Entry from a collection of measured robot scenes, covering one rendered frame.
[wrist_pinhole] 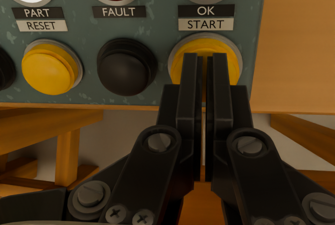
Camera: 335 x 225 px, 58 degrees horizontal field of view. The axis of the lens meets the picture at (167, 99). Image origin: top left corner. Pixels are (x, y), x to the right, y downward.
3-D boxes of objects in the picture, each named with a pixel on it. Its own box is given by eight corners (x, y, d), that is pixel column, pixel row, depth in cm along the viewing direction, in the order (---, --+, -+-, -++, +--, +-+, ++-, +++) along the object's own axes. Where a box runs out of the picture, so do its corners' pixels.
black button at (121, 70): (155, 86, 14) (151, 102, 13) (106, 86, 15) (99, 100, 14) (151, 40, 13) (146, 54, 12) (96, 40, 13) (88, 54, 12)
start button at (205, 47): (235, 92, 14) (237, 108, 13) (173, 91, 14) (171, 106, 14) (241, 35, 12) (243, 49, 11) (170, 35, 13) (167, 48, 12)
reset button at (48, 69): (84, 85, 15) (77, 100, 14) (38, 84, 15) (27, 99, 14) (73, 41, 13) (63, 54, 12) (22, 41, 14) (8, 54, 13)
